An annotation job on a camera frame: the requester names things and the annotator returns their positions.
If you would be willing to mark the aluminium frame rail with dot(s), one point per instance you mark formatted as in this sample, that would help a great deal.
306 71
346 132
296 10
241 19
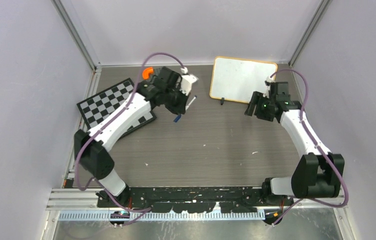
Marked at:
68 21

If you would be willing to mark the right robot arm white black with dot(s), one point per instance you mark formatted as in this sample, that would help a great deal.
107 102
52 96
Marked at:
319 171

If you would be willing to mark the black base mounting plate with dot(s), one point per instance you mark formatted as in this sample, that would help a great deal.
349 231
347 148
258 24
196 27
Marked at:
194 200

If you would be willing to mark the black white checkerboard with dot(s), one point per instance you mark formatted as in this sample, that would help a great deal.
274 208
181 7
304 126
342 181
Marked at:
95 109

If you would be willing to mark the orange curved block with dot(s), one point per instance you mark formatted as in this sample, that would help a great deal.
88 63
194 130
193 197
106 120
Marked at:
147 72

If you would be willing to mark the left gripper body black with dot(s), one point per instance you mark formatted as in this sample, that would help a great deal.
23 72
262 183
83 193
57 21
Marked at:
176 100

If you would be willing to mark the blue marker cap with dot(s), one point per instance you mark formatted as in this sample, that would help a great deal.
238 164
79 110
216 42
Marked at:
177 118

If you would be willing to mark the yellow framed whiteboard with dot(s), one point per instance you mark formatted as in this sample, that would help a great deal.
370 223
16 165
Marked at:
235 79

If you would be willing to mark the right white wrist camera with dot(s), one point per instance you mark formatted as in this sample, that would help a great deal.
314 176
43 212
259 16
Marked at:
269 80

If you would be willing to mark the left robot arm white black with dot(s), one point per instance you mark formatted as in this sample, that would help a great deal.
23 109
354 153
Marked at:
92 147

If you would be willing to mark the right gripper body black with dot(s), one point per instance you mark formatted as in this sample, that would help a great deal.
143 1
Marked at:
262 108

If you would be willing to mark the white marker pen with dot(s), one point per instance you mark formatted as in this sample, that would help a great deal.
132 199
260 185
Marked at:
190 103

